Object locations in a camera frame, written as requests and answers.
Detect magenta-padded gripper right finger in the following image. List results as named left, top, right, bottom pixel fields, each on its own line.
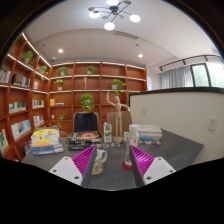
left=129, top=145, right=177, bottom=188

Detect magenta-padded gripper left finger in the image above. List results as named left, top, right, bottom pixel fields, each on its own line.
left=48, top=144, right=98, bottom=188

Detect flat round red coaster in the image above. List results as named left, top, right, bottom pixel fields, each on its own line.
left=121, top=159, right=134, bottom=171

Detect stack of colourful books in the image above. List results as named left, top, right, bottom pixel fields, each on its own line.
left=29, top=127, right=65, bottom=156

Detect yellow striped mug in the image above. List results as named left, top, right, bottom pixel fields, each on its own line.
left=91, top=148, right=109, bottom=176

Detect stack of dark books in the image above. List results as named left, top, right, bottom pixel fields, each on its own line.
left=65, top=130, right=102, bottom=151

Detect green and white box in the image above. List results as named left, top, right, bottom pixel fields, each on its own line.
left=123, top=130, right=130, bottom=148

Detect chair with dark jacket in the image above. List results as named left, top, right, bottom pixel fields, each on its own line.
left=72, top=111, right=101, bottom=134

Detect green and white carton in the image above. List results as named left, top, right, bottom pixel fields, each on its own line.
left=102, top=122, right=113, bottom=144

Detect brown chair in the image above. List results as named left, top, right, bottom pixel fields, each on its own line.
left=106, top=110, right=133, bottom=136

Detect wooden artist mannequin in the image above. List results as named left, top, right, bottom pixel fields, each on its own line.
left=105, top=91, right=132, bottom=144

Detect wooden shelf unit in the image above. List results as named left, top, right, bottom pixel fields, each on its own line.
left=0, top=31, right=148, bottom=161

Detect grey curtain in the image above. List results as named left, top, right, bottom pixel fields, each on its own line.
left=160, top=65, right=195, bottom=89

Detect window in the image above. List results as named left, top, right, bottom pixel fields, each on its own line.
left=190, top=61, right=224, bottom=88

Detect recessed ceiling spotlights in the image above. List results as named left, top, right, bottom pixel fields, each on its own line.
left=57, top=48, right=144, bottom=59

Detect multi-bulb ceiling lamp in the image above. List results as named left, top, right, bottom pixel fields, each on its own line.
left=88, top=0, right=142, bottom=32

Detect white wall socket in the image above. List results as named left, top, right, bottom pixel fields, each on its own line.
left=207, top=116, right=218, bottom=132

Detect black ceiling track rail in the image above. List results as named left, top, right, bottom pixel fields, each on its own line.
left=158, top=54, right=223, bottom=72

